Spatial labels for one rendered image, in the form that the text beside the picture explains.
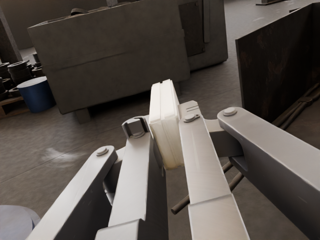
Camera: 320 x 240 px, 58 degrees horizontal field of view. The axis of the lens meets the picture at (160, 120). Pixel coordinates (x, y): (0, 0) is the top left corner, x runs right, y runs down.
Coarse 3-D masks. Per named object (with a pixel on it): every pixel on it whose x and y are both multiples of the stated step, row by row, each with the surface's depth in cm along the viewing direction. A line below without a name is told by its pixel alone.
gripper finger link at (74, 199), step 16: (96, 160) 13; (112, 160) 13; (80, 176) 12; (96, 176) 12; (64, 192) 11; (80, 192) 11; (96, 192) 12; (112, 192) 14; (64, 208) 10; (80, 208) 10; (96, 208) 11; (48, 224) 10; (64, 224) 10; (80, 224) 10; (96, 224) 11
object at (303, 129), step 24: (288, 24) 39; (312, 24) 44; (240, 48) 32; (264, 48) 36; (288, 48) 40; (312, 48) 46; (240, 72) 33; (264, 72) 37; (288, 72) 41; (312, 72) 47; (264, 96) 38; (288, 96) 43; (312, 96) 45; (312, 120) 38; (312, 144) 33
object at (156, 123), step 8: (152, 88) 20; (160, 88) 20; (152, 96) 18; (160, 96) 18; (152, 104) 17; (160, 104) 16; (152, 112) 15; (160, 112) 15; (152, 120) 14; (160, 120) 14; (152, 128) 14; (160, 128) 14; (160, 136) 15; (168, 136) 15; (160, 144) 15; (168, 144) 15; (160, 152) 15; (168, 152) 15; (168, 160) 15; (176, 160) 15; (168, 168) 15
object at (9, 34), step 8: (264, 0) 613; (272, 0) 615; (280, 0) 596; (0, 8) 556; (0, 16) 546; (0, 24) 557; (0, 32) 563; (8, 32) 562; (0, 40) 568; (8, 40) 570; (0, 48) 573; (8, 48) 575; (16, 48) 582; (0, 56) 571; (8, 56) 581; (16, 56) 572
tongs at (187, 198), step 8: (312, 88) 46; (304, 96) 44; (304, 104) 41; (288, 112) 40; (296, 112) 40; (280, 120) 39; (288, 120) 38; (280, 128) 37; (224, 168) 32; (240, 176) 30; (232, 184) 29; (184, 200) 29; (176, 208) 28
